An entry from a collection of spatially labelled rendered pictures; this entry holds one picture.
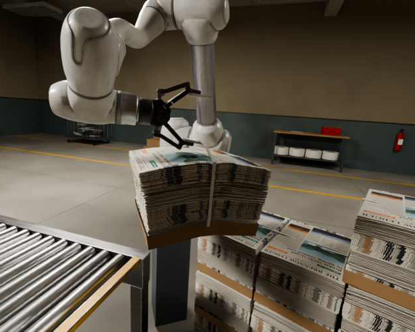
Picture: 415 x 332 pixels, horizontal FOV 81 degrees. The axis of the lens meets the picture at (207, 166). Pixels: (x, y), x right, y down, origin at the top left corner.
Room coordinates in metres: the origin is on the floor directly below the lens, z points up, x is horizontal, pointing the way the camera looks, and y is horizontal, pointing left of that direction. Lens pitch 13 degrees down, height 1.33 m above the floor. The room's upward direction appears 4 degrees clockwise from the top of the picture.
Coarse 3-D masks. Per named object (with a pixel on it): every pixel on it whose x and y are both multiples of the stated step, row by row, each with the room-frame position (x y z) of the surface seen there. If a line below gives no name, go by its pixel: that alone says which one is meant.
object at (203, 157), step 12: (192, 156) 0.73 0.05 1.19; (204, 156) 0.74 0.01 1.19; (204, 168) 0.65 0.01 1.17; (216, 168) 0.66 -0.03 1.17; (204, 180) 0.65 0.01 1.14; (216, 180) 0.66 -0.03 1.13; (204, 192) 0.65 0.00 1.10; (216, 192) 0.67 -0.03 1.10; (204, 204) 0.66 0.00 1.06; (216, 204) 0.67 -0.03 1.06; (204, 216) 0.66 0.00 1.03
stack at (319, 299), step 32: (288, 224) 1.07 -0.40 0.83; (224, 256) 0.91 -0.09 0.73; (256, 256) 0.85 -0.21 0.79; (288, 256) 0.79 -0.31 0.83; (320, 256) 0.81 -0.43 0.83; (224, 288) 0.91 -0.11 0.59; (256, 288) 0.82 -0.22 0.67; (288, 288) 0.76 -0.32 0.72; (320, 288) 0.70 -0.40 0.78; (352, 288) 0.65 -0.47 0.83; (224, 320) 0.90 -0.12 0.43; (256, 320) 0.81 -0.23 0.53; (288, 320) 0.75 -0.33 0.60; (320, 320) 0.69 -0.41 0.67; (352, 320) 0.64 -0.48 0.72; (384, 320) 0.60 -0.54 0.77
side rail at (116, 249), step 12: (0, 216) 1.01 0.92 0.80; (24, 228) 0.92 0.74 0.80; (36, 228) 0.93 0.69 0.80; (48, 228) 0.93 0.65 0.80; (72, 240) 0.85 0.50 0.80; (84, 240) 0.86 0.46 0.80; (96, 240) 0.86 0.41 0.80; (120, 252) 0.80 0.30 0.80; (132, 252) 0.80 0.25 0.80; (144, 252) 0.81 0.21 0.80; (144, 264) 0.77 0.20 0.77; (132, 276) 0.77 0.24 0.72; (144, 276) 0.77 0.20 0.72
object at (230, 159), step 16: (224, 160) 0.70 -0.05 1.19; (240, 160) 0.80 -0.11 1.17; (224, 176) 0.68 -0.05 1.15; (240, 176) 0.70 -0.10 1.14; (256, 176) 0.71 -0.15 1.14; (224, 192) 0.68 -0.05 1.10; (240, 192) 0.70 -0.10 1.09; (256, 192) 0.72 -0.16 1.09; (224, 208) 0.68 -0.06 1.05; (240, 208) 0.70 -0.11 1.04; (256, 208) 0.73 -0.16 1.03
